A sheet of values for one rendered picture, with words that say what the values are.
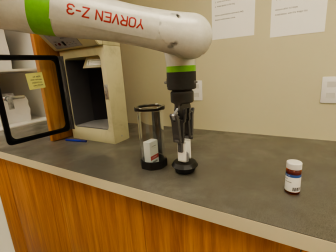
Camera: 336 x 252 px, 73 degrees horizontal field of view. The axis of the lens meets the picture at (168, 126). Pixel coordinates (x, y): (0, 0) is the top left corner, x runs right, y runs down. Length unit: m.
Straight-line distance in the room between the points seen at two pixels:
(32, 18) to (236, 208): 0.63
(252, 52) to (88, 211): 1.03
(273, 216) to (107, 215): 0.58
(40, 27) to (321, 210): 0.76
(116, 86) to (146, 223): 0.65
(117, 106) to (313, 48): 0.92
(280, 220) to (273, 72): 0.77
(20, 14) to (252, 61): 0.97
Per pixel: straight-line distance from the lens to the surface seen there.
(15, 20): 0.60
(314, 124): 1.24
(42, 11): 0.57
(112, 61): 1.14
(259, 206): 0.64
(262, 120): 1.25
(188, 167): 0.76
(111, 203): 0.89
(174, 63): 0.68
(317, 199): 0.72
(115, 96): 1.14
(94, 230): 1.05
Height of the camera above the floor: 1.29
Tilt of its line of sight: 14 degrees down
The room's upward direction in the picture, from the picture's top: 3 degrees counter-clockwise
